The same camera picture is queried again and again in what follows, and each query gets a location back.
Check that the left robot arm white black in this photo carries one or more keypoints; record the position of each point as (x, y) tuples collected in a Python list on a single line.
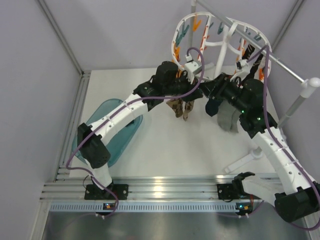
[(166, 83)]

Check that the aluminium rail frame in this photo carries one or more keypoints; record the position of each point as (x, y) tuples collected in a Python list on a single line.
[(139, 168)]

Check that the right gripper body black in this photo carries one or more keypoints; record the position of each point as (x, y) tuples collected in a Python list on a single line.
[(228, 92)]

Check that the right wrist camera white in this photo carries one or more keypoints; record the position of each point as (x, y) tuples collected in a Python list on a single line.
[(242, 68)]

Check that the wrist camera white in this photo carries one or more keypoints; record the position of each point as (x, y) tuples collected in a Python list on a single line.
[(242, 68), (192, 67)]

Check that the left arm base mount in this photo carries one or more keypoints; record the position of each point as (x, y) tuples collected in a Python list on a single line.
[(95, 193)]

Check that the teal plastic basket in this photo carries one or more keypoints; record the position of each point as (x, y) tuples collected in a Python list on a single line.
[(120, 141)]

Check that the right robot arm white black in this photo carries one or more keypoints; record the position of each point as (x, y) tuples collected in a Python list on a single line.
[(299, 195)]

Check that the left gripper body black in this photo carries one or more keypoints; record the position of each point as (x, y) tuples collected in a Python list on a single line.
[(180, 87)]

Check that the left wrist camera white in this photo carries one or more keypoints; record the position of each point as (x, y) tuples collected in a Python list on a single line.
[(192, 67)]

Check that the metal drying rack stand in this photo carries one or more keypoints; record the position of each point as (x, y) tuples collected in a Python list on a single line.
[(199, 147)]

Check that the navy blue sock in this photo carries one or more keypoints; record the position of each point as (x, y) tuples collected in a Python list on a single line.
[(212, 106)]

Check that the grey sock in basket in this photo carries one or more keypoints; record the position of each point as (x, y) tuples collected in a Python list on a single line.
[(225, 116)]

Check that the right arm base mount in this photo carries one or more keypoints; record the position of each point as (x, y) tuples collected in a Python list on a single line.
[(228, 192)]

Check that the brown checkered sock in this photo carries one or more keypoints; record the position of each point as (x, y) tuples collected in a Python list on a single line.
[(181, 108)]

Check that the white oval clip hanger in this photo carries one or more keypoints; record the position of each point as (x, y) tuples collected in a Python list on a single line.
[(223, 40)]

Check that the grey striped sock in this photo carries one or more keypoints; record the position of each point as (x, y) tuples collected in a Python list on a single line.
[(234, 121)]

